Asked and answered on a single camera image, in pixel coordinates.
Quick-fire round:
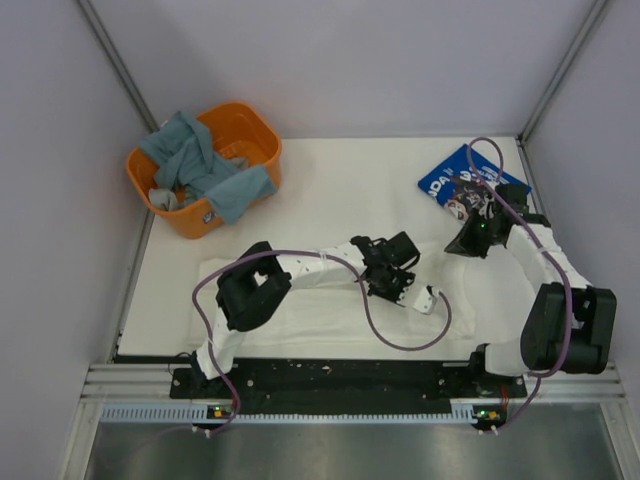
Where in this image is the aluminium frame rail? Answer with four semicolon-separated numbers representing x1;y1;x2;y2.
80;364;626;403

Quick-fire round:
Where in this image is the white t shirt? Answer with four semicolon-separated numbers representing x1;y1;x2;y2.
187;244;479;351

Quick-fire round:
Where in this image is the teal grey t shirt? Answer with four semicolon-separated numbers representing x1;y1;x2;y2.
140;111;277;224

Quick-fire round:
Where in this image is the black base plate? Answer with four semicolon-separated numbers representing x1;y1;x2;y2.
168;357;526;415

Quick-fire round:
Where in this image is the grey slotted cable duct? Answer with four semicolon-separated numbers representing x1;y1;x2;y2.
101;403;480;426

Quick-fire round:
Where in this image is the orange plastic basket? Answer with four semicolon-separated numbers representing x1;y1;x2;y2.
126;102;282;239

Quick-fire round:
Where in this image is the blue folded t shirt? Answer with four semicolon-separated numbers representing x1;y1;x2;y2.
417;144;531;223

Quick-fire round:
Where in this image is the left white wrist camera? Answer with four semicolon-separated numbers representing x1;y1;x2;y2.
406;283;440;315

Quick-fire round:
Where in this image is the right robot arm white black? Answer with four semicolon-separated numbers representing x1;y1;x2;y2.
445;184;617;396

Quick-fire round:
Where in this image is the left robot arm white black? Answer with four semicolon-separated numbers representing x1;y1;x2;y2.
191;232;420;397

